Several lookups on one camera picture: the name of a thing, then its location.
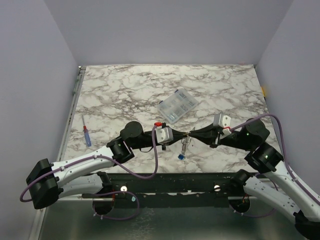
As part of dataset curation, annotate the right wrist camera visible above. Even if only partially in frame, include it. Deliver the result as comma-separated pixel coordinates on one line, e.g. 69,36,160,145
213,113,231,129

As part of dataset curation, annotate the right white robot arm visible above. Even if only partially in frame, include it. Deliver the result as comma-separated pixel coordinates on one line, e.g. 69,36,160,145
188,115,320,240

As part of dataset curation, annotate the clear plastic screw box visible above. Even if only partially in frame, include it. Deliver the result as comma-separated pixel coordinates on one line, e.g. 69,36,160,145
156,88,199,124

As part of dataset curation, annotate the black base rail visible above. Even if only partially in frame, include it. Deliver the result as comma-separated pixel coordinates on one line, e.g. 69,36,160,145
82,172,271,208

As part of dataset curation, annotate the blue key tag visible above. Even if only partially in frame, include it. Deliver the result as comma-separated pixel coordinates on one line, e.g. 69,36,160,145
178,154,185,160

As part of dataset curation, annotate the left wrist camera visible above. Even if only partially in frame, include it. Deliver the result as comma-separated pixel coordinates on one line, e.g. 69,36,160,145
155,126,174,145

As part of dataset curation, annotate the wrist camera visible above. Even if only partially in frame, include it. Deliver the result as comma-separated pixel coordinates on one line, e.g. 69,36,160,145
155,126,174,145
213,113,231,129

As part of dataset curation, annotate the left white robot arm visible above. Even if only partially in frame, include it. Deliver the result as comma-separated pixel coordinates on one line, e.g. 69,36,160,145
20,121,187,210

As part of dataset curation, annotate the red blue screwdriver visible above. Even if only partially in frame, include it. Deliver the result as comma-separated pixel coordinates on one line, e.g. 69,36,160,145
81,115,92,147

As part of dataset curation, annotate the yellow wall tag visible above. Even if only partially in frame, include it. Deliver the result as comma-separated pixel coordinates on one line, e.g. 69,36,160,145
261,86,267,98

